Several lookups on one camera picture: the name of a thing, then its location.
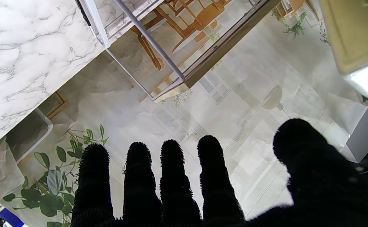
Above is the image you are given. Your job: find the blue white box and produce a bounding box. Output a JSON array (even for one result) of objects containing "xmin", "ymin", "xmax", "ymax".
[{"xmin": 0, "ymin": 189, "xmax": 25, "ymax": 227}]

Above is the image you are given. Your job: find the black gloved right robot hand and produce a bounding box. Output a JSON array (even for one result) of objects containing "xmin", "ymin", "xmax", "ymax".
[{"xmin": 70, "ymin": 119, "xmax": 368, "ymax": 227}]

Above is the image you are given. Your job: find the grey box unit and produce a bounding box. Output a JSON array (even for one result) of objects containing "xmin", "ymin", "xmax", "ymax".
[{"xmin": 340, "ymin": 107, "xmax": 368, "ymax": 164}]

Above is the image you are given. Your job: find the printed room scene backdrop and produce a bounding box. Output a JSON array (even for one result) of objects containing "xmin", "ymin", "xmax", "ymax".
[{"xmin": 0, "ymin": 0, "xmax": 361, "ymax": 227}]

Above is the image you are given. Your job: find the wooden shelf with metal frame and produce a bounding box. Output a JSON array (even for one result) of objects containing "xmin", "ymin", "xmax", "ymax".
[{"xmin": 75, "ymin": 0, "xmax": 282, "ymax": 101}]

